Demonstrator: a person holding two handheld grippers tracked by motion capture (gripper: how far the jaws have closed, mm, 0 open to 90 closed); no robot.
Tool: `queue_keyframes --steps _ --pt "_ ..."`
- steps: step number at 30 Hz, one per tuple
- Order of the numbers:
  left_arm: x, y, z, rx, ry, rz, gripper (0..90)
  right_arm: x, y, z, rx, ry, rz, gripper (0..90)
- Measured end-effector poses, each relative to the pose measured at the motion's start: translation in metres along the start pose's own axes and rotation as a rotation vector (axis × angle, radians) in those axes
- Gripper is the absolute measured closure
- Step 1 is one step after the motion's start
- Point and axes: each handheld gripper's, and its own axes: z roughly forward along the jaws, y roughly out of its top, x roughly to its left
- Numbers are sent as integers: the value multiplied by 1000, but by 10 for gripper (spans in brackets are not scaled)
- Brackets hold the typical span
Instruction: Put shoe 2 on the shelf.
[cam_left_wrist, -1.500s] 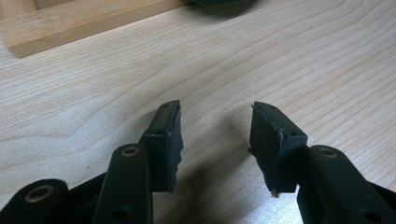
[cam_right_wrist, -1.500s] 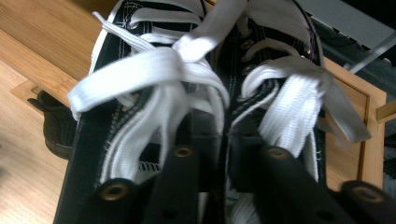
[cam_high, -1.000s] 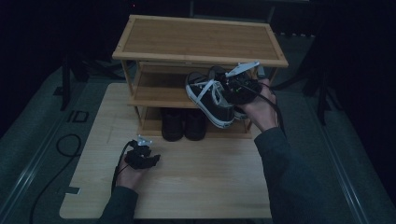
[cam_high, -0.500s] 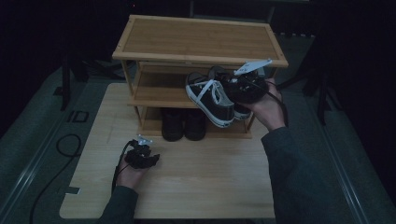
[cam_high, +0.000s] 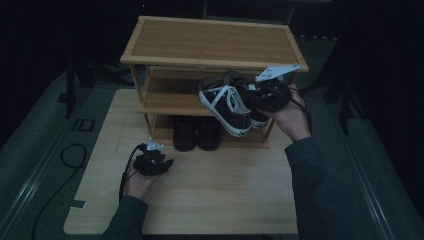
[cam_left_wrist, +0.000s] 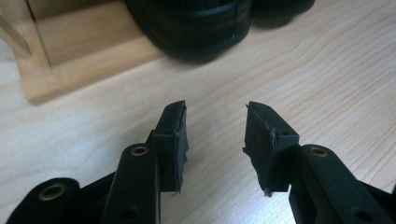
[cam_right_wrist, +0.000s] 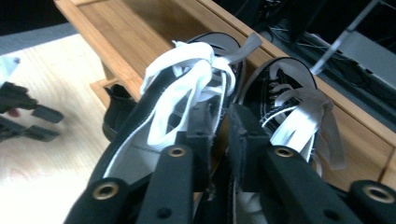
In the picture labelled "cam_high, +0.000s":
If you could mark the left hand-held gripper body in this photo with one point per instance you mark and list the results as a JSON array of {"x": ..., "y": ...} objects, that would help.
[{"x": 150, "y": 163}]

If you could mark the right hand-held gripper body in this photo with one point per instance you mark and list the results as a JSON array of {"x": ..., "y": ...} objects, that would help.
[{"x": 270, "y": 96}]

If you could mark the black canvas sneaker white sole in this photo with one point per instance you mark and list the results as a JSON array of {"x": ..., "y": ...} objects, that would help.
[
  {"x": 230, "y": 111},
  {"x": 260, "y": 120}
]

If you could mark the wooden shoe rack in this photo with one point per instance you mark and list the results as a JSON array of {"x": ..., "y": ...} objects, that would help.
[{"x": 206, "y": 41}]

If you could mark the person's left hand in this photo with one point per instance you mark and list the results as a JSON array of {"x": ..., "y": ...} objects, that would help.
[{"x": 138, "y": 186}]

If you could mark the person's right hand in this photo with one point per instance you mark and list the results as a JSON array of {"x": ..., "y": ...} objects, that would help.
[{"x": 295, "y": 120}]

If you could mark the black shoe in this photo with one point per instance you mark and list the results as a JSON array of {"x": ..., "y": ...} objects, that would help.
[
  {"x": 184, "y": 133},
  {"x": 209, "y": 133}
]

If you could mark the black metal stand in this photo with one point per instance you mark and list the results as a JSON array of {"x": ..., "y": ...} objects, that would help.
[{"x": 70, "y": 90}]

